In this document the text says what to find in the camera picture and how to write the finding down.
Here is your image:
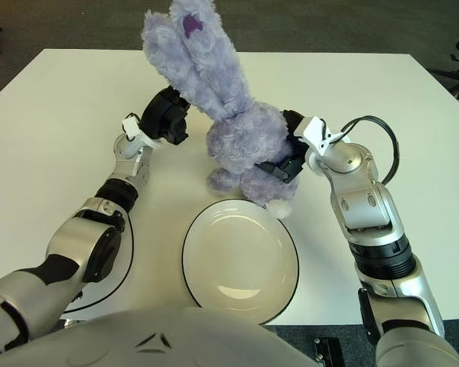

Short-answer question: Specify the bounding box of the black metal bracket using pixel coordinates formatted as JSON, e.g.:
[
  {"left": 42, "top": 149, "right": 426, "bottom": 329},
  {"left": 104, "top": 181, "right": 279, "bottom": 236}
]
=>
[{"left": 315, "top": 338, "right": 343, "bottom": 367}]

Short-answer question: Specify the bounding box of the grey robot torso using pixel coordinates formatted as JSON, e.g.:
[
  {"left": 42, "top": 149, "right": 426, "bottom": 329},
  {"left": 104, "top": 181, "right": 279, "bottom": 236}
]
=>
[{"left": 0, "top": 307, "right": 318, "bottom": 367}]

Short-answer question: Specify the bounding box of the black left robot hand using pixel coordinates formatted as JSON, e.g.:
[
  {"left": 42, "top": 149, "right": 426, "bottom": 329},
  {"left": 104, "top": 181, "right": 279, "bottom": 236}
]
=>
[{"left": 138, "top": 86, "right": 192, "bottom": 145}]

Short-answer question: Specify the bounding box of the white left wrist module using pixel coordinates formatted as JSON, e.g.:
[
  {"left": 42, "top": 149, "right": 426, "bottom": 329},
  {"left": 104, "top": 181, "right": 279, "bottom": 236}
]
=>
[{"left": 121, "top": 114, "right": 164, "bottom": 148}]

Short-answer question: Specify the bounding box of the purple plush bunny doll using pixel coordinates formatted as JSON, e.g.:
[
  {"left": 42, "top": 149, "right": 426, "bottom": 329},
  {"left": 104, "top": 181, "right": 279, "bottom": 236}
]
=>
[{"left": 142, "top": 0, "right": 300, "bottom": 219}]

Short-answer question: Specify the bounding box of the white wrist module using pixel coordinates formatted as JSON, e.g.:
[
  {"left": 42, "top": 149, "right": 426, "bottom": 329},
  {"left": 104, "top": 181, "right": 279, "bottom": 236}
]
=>
[
  {"left": 294, "top": 116, "right": 353, "bottom": 158},
  {"left": 121, "top": 114, "right": 164, "bottom": 148}
]

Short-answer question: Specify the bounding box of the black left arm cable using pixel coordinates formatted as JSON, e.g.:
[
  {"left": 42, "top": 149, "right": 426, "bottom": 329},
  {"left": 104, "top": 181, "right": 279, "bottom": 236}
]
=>
[{"left": 60, "top": 217, "right": 135, "bottom": 313}]

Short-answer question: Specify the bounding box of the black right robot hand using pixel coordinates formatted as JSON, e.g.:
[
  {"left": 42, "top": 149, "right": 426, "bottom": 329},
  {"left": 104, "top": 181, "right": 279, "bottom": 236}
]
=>
[{"left": 254, "top": 109, "right": 311, "bottom": 184}]

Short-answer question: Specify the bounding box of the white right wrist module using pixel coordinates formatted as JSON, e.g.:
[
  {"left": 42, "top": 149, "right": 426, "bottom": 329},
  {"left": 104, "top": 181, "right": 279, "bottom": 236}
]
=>
[{"left": 294, "top": 116, "right": 353, "bottom": 158}]

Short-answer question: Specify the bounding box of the white plate black rim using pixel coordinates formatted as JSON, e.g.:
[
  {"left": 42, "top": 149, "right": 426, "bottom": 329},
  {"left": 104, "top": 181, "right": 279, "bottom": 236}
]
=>
[{"left": 181, "top": 199, "right": 301, "bottom": 326}]

